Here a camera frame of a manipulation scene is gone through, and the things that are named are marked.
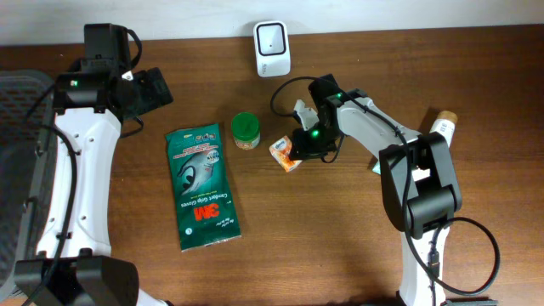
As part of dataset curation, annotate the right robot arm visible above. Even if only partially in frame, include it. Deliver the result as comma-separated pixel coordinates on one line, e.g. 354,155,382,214
290,75,462,305

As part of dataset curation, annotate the mint green tissue pack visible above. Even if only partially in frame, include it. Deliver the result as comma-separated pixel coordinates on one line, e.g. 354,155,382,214
372,161,381,175

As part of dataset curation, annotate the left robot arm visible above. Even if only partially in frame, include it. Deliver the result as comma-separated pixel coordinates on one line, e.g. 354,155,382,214
14,23,164,305

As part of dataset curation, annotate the white bamboo print tube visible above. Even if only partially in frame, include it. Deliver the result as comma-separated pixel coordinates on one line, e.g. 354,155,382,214
414,110,459,182

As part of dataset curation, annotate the orange small box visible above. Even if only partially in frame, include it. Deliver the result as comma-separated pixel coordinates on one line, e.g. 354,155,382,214
269,136,302,173

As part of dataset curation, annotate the grey plastic mesh basket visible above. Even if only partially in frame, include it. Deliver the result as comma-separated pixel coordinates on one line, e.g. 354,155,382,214
1,70,54,301

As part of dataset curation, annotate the green 3M gloves packet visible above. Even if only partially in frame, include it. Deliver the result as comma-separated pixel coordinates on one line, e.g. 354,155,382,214
166,123,241,252

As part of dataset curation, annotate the green lid jar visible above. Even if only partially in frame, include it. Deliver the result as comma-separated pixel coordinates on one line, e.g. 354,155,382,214
231,112,261,150

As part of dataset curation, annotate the white barcode scanner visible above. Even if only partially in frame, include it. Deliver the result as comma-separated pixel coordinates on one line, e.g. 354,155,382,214
253,20,291,78

